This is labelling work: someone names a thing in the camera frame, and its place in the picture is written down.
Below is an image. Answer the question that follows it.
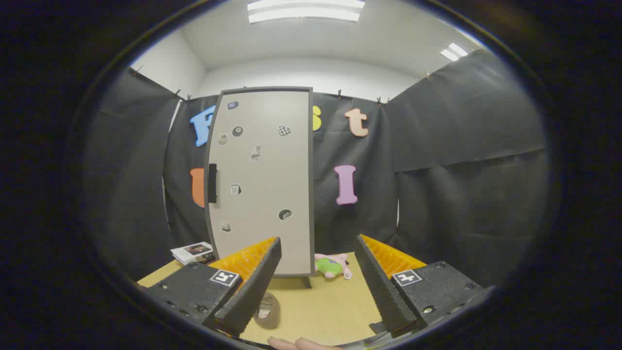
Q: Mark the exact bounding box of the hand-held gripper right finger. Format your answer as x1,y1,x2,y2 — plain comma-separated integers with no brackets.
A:
354,234,496,338

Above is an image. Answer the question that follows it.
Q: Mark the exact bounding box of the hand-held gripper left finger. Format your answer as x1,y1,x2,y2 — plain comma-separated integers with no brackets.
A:
138,237,282,338

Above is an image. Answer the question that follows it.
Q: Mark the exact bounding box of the brown fuzzy slipper shoe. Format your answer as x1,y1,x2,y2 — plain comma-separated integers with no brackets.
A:
253,292,281,330

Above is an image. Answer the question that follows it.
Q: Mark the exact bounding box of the grey shoe cabinet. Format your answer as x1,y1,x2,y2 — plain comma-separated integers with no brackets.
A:
203,87,315,290

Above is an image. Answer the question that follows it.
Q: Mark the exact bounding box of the light grey shoe cabinet door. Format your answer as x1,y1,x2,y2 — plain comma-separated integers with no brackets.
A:
207,90,311,277

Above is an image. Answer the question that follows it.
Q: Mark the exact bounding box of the pink and green plush toy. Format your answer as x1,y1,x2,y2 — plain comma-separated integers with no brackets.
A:
314,253,353,281

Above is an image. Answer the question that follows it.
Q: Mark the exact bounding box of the white book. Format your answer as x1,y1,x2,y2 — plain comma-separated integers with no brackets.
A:
171,242,215,265

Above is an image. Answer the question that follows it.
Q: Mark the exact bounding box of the small ceiling light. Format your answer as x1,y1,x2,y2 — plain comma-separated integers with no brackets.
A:
440,43,469,62

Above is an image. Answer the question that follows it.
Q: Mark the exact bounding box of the long ceiling light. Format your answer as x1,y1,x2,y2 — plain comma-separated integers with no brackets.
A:
247,0,366,24

